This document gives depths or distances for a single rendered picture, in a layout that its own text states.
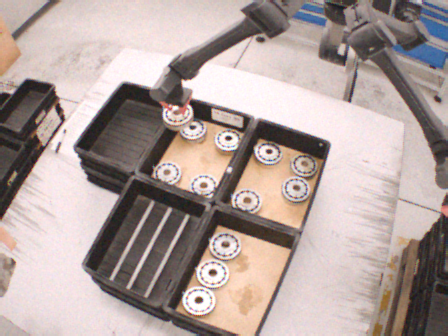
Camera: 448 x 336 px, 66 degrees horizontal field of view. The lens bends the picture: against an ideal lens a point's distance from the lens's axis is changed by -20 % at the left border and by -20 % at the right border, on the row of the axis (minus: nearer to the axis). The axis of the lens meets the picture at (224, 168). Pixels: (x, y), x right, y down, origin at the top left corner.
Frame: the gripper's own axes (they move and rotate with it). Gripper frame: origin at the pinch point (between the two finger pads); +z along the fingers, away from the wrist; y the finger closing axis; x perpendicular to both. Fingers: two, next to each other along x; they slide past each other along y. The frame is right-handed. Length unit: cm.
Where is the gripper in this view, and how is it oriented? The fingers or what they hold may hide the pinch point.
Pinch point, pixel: (177, 110)
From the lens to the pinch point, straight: 143.1
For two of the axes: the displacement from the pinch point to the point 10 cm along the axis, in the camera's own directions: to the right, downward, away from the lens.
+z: 0.3, 5.7, 8.2
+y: 9.1, 3.2, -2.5
